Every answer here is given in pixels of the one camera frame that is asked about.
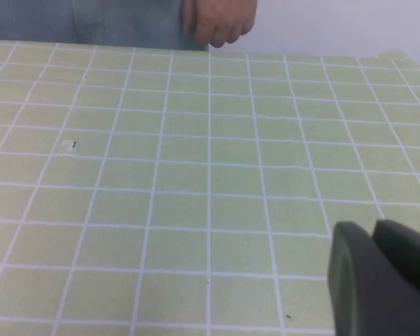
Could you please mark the blue jeans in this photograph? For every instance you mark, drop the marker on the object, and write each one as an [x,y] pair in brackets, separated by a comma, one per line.
[38,21]

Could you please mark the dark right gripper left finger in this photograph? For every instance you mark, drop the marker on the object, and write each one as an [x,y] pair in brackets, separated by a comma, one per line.
[364,290]

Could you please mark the person's left hand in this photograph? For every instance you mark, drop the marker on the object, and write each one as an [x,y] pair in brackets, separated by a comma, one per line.
[220,21]

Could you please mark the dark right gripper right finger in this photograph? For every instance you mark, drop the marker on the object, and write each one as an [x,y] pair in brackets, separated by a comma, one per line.
[409,252]

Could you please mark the green checked tablecloth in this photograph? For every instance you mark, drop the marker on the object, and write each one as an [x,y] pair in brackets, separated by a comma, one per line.
[196,175]

